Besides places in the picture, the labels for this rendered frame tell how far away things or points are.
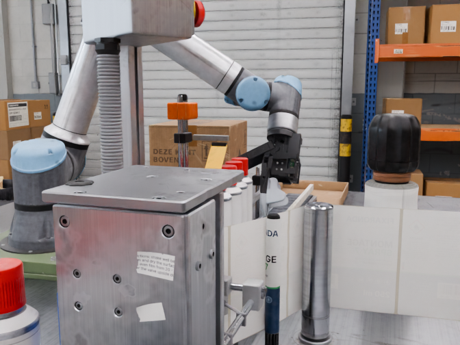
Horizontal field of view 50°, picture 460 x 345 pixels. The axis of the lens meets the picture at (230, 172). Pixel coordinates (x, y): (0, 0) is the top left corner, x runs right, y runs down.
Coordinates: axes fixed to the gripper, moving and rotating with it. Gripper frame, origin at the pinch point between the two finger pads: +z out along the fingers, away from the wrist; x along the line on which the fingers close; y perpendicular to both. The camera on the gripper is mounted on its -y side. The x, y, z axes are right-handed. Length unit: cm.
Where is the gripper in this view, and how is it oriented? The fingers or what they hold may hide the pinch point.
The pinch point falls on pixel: (262, 211)
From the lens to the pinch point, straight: 116.8
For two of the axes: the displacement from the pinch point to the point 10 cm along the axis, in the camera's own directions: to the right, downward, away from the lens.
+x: 2.7, 3.6, 8.9
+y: 9.5, 0.5, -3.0
